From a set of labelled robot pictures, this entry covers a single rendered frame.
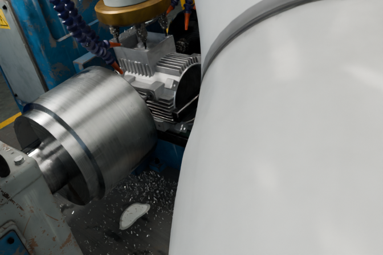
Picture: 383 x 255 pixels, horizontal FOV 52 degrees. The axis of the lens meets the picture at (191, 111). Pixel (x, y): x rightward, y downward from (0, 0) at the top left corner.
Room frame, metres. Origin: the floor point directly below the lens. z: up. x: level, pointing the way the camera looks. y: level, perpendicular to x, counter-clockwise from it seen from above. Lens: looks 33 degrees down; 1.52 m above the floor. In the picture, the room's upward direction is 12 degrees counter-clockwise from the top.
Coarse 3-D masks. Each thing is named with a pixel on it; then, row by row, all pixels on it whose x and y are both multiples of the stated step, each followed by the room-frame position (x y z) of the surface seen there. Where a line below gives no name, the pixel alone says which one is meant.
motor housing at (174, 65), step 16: (160, 64) 0.88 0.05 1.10; (176, 64) 0.85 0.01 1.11; (192, 64) 0.86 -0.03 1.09; (144, 80) 0.88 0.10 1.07; (160, 80) 0.85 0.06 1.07; (192, 80) 0.95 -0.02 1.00; (144, 96) 0.85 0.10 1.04; (160, 96) 0.81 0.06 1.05; (176, 96) 0.96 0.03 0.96; (160, 112) 0.82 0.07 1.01; (192, 112) 0.89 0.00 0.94
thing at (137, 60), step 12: (132, 36) 1.00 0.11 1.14; (156, 36) 0.98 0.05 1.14; (168, 36) 0.94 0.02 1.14; (120, 48) 0.93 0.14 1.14; (132, 48) 0.98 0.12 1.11; (144, 48) 0.94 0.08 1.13; (156, 48) 0.89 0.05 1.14; (168, 48) 0.92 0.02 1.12; (120, 60) 0.94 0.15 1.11; (132, 60) 0.91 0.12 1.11; (144, 60) 0.88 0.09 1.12; (156, 60) 0.89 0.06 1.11; (132, 72) 0.92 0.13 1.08; (144, 72) 0.88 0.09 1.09
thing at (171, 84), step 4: (200, 56) 0.90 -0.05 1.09; (200, 60) 0.89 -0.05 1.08; (124, 72) 0.93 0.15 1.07; (168, 80) 0.81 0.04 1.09; (172, 80) 0.81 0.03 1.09; (176, 80) 0.81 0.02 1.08; (168, 84) 0.81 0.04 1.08; (172, 84) 0.80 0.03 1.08; (176, 84) 0.81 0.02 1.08; (168, 88) 0.80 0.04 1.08; (172, 88) 0.80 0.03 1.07; (176, 88) 0.81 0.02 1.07; (180, 124) 0.81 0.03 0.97; (184, 124) 0.81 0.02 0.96; (176, 128) 0.81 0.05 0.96; (180, 128) 0.80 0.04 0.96; (184, 128) 0.81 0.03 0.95; (184, 132) 0.80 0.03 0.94
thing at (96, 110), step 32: (64, 96) 0.70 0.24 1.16; (96, 96) 0.70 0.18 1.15; (128, 96) 0.72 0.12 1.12; (32, 128) 0.66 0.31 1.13; (64, 128) 0.63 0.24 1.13; (96, 128) 0.64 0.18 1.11; (128, 128) 0.67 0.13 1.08; (64, 160) 0.61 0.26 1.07; (96, 160) 0.60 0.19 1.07; (128, 160) 0.65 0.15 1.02; (64, 192) 0.66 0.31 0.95; (96, 192) 0.61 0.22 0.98
